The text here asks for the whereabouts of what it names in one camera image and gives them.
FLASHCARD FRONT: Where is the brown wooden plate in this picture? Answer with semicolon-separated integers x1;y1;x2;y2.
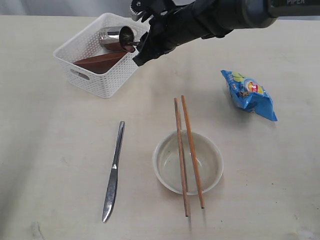
73;43;128;74

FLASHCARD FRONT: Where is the white woven plastic basket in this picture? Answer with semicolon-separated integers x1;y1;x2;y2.
53;13;150;99

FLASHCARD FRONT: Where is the dark spoon in cup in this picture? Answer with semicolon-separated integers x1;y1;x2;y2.
123;41;140;53

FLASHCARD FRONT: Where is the stainless steel table knife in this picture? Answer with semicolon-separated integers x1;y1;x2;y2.
101;121;125;223

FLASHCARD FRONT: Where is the brown wooden chopstick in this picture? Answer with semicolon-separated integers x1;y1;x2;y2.
173;97;190;218
181;95;205;209

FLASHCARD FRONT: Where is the floral ceramic bowl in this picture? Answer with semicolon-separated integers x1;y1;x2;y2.
152;130;224;196

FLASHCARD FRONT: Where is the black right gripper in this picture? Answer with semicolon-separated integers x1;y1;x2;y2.
133;4;200;67

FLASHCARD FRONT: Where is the blue snack chip bag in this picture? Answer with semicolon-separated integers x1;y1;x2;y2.
220;70;278;122

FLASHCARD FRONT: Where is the shiny metal cup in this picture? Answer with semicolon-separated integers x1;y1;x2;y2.
98;25;135;49

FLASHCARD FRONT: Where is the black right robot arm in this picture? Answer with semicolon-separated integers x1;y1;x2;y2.
130;0;320;67

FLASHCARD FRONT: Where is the brown wooden chopstick front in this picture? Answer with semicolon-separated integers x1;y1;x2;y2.
181;95;205;209

